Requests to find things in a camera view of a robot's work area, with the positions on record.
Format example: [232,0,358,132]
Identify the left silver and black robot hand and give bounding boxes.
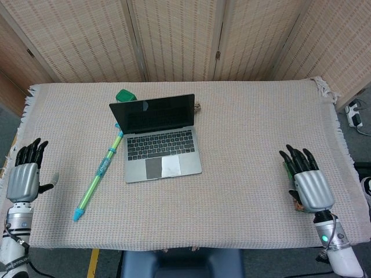
[6,137,60,203]

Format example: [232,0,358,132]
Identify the right silver and black robot hand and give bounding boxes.
[278,144,335,214]

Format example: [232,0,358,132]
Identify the silver laptop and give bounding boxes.
[108,93,203,184]

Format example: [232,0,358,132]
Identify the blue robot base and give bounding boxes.
[120,248,244,278]

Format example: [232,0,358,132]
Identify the green snack bag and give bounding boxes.
[282,162,308,214]

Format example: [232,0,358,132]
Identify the white and black shoe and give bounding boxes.
[360,177,371,206]

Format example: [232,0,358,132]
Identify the green and blue water pump toy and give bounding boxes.
[72,123,124,223]

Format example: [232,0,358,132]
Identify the white power strip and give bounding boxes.
[344,100,363,128]

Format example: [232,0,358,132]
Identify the beige woven tablecloth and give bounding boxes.
[0,76,371,251]

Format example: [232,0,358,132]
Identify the green plastic container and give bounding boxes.
[115,89,137,103]

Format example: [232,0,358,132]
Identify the woven folding screen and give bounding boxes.
[0,0,371,112]

